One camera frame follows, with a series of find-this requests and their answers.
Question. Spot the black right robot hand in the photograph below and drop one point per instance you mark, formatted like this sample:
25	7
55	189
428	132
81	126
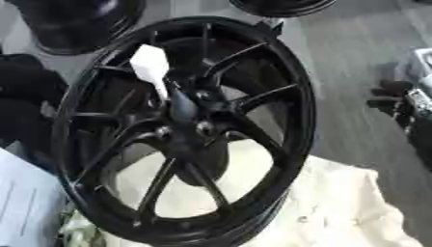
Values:
419	141

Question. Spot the black round wheel rim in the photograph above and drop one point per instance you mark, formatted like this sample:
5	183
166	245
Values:
281	7

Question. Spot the pale flat board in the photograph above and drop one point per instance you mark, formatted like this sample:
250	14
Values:
25	202

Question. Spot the white crumpled sheet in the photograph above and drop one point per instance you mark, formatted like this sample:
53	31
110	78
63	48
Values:
343	209

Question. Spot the black spoked wheel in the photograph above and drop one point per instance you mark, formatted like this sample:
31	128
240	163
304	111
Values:
185	135

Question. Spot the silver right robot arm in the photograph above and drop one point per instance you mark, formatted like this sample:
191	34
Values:
419	66

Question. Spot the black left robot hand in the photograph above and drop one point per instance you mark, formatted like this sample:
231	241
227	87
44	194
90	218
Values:
25	87

